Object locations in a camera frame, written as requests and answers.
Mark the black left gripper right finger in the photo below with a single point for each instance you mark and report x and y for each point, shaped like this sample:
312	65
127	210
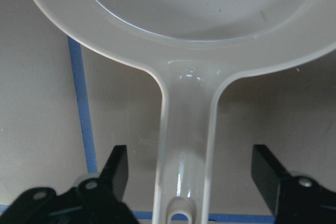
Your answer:
290	198

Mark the white plastic dustpan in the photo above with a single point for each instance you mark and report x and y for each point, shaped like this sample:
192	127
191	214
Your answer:
195	49

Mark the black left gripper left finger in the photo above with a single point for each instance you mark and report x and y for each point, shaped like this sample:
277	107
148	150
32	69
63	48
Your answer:
93	200

